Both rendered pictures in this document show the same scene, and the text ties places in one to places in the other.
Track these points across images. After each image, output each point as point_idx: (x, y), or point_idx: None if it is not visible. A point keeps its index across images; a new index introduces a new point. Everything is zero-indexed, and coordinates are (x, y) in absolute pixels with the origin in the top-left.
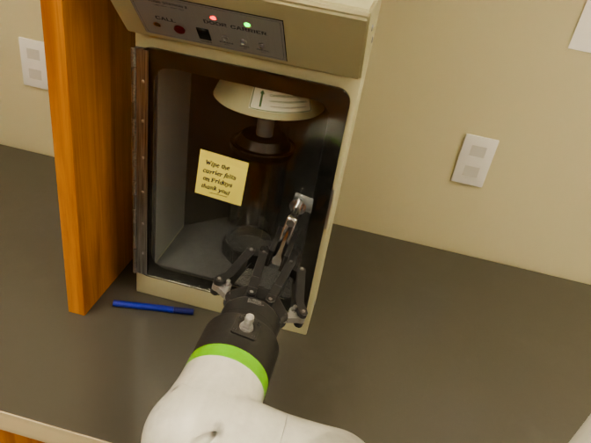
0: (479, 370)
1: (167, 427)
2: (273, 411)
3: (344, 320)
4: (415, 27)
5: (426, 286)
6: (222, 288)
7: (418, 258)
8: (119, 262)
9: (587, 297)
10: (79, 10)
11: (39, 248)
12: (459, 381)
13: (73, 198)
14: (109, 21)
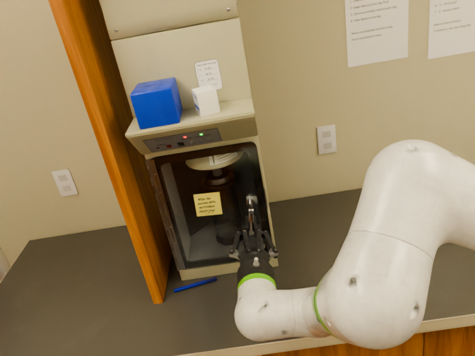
0: None
1: (246, 311)
2: (283, 290)
3: (294, 251)
4: (267, 86)
5: (330, 216)
6: (235, 254)
7: (319, 203)
8: (165, 270)
9: None
10: (119, 155)
11: (118, 280)
12: None
13: (141, 243)
14: (127, 152)
